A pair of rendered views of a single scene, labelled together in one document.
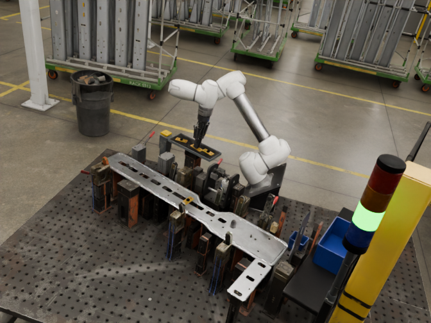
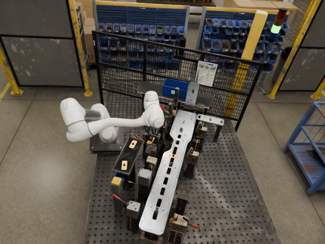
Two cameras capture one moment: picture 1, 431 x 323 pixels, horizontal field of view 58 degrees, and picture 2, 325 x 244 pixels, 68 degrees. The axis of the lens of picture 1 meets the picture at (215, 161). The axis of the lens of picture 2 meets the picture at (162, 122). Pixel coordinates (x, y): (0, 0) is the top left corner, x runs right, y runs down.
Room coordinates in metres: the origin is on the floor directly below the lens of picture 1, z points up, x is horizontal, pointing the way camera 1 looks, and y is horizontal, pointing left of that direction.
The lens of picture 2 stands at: (2.49, 1.42, 2.72)
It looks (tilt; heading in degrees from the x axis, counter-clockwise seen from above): 43 degrees down; 251
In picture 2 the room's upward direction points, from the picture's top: 6 degrees clockwise
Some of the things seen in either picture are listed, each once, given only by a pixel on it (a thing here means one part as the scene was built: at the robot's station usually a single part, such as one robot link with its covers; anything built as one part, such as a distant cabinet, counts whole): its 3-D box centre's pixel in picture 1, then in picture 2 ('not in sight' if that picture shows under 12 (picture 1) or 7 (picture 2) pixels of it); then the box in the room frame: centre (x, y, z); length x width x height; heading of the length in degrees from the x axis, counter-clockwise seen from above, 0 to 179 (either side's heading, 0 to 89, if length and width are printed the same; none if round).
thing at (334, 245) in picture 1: (338, 245); (176, 88); (1.61, -0.74, 1.09); 0.30 x 0.17 x 0.13; 150
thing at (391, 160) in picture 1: (354, 243); (271, 39); (0.84, -0.43, 1.79); 0.07 x 0.07 x 0.57
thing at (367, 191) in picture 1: (376, 196); (278, 21); (0.84, -0.43, 1.96); 0.07 x 0.07 x 0.06
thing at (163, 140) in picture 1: (164, 160); (118, 197); (2.44, 0.38, 0.92); 0.08 x 0.08 x 0.44; 59
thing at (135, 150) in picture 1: (138, 167); (133, 217); (2.35, 0.56, 0.88); 0.11 x 0.10 x 0.36; 149
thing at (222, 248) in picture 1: (219, 267); (199, 140); (1.52, -0.11, 0.87); 0.12 x 0.09 x 0.35; 149
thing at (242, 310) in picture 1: (251, 290); not in sight; (1.42, -0.30, 0.84); 0.11 x 0.06 x 0.29; 149
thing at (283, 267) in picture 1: (278, 290); (198, 117); (1.42, -0.44, 0.88); 0.08 x 0.08 x 0.36; 59
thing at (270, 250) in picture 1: (184, 200); (173, 158); (1.91, 0.15, 1.00); 1.38 x 0.22 x 0.02; 59
